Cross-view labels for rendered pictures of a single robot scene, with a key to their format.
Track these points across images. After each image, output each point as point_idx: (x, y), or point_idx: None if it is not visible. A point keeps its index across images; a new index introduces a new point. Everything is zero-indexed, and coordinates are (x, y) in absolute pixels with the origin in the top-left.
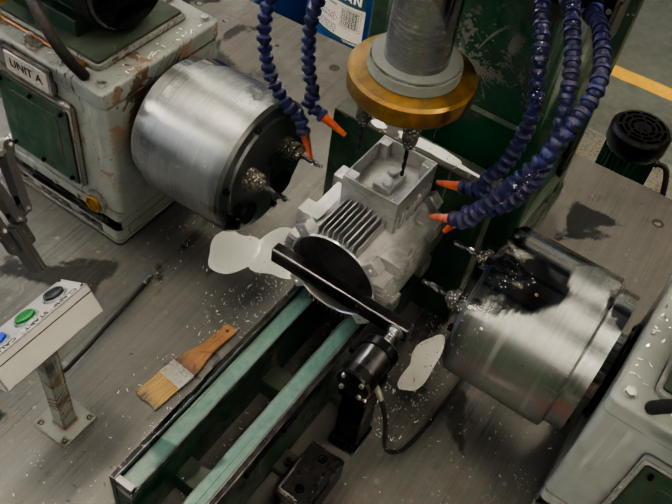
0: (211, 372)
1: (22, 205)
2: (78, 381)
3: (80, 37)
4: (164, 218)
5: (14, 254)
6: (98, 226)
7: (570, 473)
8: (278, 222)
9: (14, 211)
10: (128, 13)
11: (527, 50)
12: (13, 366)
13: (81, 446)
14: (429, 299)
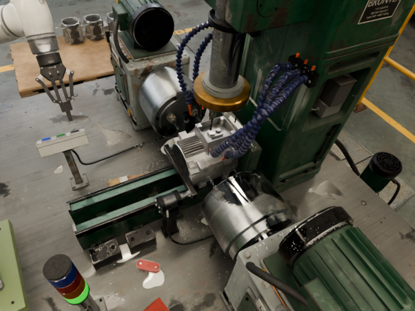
0: (123, 182)
1: (70, 95)
2: (92, 170)
3: (135, 49)
4: None
5: (62, 111)
6: (131, 121)
7: (231, 283)
8: None
9: (66, 96)
10: (151, 44)
11: None
12: (46, 149)
13: (78, 192)
14: None
